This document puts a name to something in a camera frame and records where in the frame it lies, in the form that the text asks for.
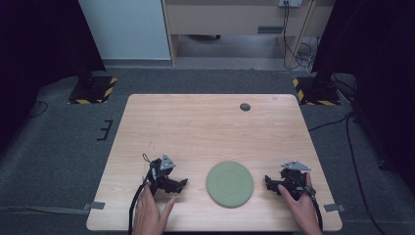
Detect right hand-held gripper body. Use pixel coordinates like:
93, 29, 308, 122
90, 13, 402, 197
279, 160, 317, 201

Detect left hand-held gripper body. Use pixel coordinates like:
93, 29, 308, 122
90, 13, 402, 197
145, 154, 177, 197

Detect green round plate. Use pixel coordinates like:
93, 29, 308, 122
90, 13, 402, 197
206, 161, 254, 210

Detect person's left hand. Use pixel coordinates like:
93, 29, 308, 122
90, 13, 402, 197
132, 182, 176, 235

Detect person's right hand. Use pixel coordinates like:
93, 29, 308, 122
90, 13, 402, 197
277, 172, 324, 235

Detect grey tape strip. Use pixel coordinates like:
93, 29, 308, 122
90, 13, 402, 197
81, 201, 107, 212
323, 203, 346, 212

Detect striped black stand base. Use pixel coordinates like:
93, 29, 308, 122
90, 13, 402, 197
292, 75, 342, 107
67, 75, 118, 105

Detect black curtain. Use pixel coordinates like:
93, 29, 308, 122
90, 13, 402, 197
0, 0, 107, 155
311, 0, 415, 195

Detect white panel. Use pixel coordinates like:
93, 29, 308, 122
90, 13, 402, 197
77, 0, 172, 61

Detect grey power socket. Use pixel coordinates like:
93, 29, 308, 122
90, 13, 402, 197
277, 0, 303, 9

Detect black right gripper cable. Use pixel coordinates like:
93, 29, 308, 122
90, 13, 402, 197
304, 187, 324, 233

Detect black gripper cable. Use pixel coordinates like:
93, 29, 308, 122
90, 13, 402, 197
128, 176, 152, 235
304, 187, 324, 233

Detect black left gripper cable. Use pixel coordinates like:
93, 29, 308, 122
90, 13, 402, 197
128, 176, 152, 235

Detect thin black floor cable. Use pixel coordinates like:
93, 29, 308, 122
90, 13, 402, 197
26, 100, 50, 119

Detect black hanging cables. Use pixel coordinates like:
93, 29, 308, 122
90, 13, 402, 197
282, 2, 319, 71

